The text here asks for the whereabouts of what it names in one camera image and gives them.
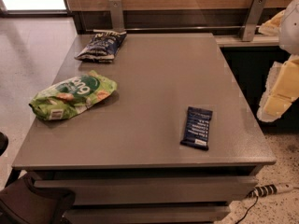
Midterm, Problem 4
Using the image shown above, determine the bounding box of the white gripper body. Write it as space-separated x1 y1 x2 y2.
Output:
278 0 299 55

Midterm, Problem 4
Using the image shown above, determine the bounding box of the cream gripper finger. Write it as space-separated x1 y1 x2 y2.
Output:
258 10 285 36
257 55 299 122

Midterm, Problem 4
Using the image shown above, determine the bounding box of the blue rxbar blueberry bar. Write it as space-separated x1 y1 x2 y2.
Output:
180 106 213 150

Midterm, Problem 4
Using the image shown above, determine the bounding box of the blue chip bag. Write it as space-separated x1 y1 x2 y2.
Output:
76 30 127 63

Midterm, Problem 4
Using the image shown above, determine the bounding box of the green snack bag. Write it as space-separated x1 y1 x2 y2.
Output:
29 70 117 120

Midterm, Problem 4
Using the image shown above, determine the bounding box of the white power strip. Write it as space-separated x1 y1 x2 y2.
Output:
247 183 293 198

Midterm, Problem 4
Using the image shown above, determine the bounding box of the grey upper drawer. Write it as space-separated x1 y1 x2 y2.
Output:
35 176 257 205

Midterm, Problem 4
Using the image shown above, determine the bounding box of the grey drawer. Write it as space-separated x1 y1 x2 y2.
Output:
64 206 230 224
35 176 257 205

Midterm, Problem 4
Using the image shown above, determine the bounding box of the grey lower drawer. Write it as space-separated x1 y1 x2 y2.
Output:
64 206 230 224

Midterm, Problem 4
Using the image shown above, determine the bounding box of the dark chair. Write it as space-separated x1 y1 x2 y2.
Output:
0 132 77 224

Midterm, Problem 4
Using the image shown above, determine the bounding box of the right metal bracket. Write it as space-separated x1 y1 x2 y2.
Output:
240 0 267 42

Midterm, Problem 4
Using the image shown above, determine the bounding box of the metal bracket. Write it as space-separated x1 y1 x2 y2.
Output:
240 0 267 42
108 0 125 32

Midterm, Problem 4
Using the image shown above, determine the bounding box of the black cable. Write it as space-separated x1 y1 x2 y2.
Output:
235 195 260 224

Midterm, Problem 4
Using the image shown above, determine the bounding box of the left metal bracket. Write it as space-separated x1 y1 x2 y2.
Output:
108 0 125 32

